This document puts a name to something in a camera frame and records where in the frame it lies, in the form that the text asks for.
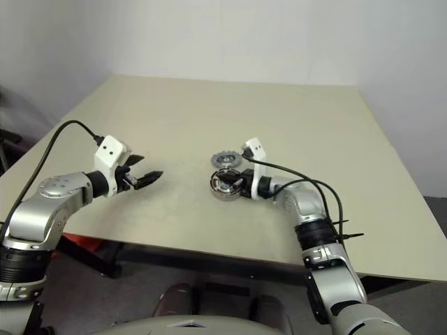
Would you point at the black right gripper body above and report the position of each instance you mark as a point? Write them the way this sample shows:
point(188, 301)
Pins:
point(246, 185)

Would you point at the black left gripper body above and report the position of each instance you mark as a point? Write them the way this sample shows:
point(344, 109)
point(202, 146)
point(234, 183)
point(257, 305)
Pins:
point(125, 179)

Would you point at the dark spoked motor rotor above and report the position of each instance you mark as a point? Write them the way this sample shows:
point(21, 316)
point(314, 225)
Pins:
point(223, 185)

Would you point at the round motor housing copper windings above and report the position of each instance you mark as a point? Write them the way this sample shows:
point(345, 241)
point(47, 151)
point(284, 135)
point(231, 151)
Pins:
point(220, 195)

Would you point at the grey toothed motor lid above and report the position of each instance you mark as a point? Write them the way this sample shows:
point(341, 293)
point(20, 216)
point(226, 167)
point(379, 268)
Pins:
point(225, 160)

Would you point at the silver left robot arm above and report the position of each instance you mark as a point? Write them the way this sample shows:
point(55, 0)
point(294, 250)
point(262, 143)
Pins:
point(52, 195)

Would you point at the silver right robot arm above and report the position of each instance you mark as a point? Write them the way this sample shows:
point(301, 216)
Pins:
point(304, 206)

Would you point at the red object under table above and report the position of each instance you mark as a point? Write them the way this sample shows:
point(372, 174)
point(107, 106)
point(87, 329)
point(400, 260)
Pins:
point(84, 242)

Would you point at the dark rounded shape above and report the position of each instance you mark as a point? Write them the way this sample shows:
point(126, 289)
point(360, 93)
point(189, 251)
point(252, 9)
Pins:
point(174, 300)

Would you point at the silver robot torso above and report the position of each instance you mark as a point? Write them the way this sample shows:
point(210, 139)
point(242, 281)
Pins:
point(181, 326)

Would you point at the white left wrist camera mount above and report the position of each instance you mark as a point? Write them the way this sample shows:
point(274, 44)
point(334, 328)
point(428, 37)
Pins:
point(110, 150)

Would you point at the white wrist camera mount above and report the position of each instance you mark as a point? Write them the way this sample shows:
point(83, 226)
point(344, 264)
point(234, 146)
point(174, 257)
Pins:
point(256, 148)
point(110, 150)

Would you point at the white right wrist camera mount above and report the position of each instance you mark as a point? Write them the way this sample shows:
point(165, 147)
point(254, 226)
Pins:
point(256, 148)

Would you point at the black table frame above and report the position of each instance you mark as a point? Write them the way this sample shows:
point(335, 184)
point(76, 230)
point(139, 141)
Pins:
point(209, 258)

